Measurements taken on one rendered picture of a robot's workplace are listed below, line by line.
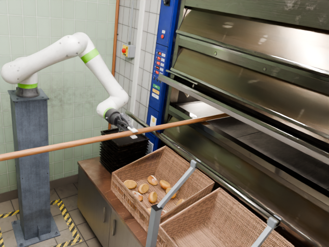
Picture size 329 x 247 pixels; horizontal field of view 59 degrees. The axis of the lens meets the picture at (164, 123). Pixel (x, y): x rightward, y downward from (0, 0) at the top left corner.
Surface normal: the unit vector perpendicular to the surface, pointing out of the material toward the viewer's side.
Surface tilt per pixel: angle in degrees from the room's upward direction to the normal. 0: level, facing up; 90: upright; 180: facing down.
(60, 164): 90
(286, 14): 90
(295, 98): 70
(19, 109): 90
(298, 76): 90
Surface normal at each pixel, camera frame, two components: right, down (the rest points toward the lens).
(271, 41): -0.70, -0.18
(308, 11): -0.79, 0.14
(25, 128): 0.56, 0.40
